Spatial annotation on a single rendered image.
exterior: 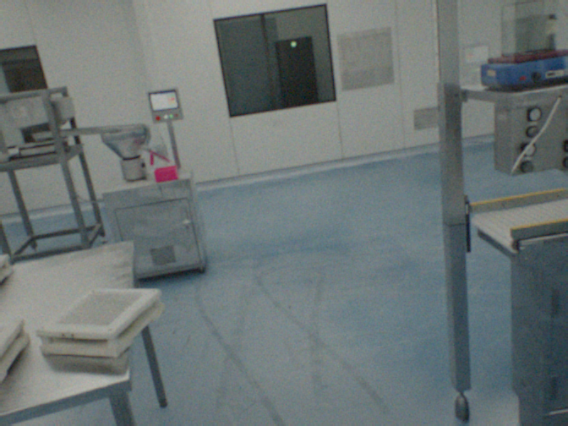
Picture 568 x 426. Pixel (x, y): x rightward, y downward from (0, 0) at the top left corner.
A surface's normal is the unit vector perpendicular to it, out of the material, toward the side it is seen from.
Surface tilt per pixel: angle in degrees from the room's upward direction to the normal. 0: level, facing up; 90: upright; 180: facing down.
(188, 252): 90
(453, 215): 90
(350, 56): 90
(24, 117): 89
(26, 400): 0
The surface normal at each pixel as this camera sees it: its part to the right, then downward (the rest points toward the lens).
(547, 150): 0.10, 0.29
